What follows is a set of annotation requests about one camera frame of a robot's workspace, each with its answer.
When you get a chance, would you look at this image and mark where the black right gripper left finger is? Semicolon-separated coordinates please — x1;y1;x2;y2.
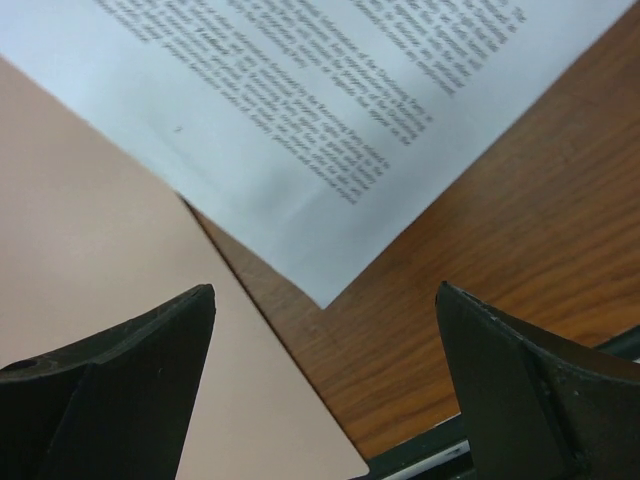
1;284;215;479

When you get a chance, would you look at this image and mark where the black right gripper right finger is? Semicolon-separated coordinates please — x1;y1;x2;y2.
436;282;639;479

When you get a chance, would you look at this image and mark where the pink file folder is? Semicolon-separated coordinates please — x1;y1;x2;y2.
1;63;368;479

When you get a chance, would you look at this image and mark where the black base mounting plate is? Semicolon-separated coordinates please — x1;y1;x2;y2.
349;324;640;480

